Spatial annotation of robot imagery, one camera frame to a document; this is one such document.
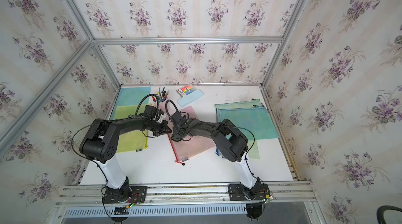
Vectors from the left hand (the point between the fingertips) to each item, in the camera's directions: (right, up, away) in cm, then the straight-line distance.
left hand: (172, 131), depth 94 cm
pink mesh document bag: (+9, -9, -8) cm, 15 cm away
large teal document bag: (+54, +4, +7) cm, 54 cm away
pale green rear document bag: (+55, +17, +16) cm, 60 cm away
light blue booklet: (+6, +19, +14) cm, 24 cm away
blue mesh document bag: (-35, +22, +23) cm, 47 cm away
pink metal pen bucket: (-7, +19, +3) cm, 21 cm away
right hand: (+6, 0, +1) cm, 6 cm away
